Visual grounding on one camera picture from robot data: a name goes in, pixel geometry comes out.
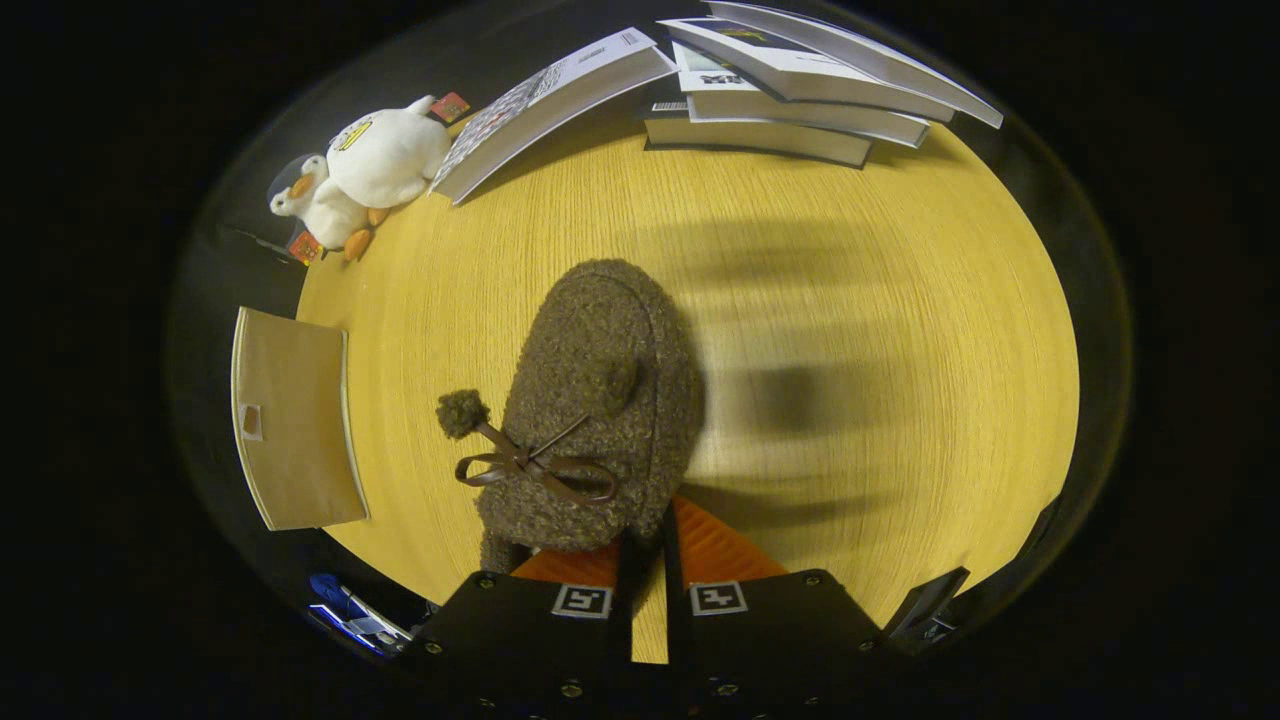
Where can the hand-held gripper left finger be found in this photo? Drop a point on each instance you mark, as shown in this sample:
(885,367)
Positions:
(520,640)

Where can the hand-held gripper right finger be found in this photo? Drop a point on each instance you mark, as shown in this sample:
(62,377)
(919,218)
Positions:
(790,640)

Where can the brown fleece shoe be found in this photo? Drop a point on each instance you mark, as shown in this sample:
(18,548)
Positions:
(600,370)

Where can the beige fabric storage box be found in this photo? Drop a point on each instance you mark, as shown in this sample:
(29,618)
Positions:
(295,420)

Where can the blue cloth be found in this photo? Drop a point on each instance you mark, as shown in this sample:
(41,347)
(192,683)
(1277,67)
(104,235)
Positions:
(325,585)

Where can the grey white penguin plush toy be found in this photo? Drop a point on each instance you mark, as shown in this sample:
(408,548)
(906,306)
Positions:
(330,210)

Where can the dark cover book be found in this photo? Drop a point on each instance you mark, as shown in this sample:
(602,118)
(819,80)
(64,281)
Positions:
(760,140)

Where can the white duck plush toy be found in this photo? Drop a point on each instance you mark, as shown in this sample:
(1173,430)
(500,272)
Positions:
(390,155)

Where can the white book with black print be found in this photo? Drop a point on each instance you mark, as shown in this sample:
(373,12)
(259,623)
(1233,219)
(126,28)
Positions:
(800,112)

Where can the grey patterned book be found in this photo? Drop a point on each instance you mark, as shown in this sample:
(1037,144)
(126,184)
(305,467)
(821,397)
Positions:
(540,110)

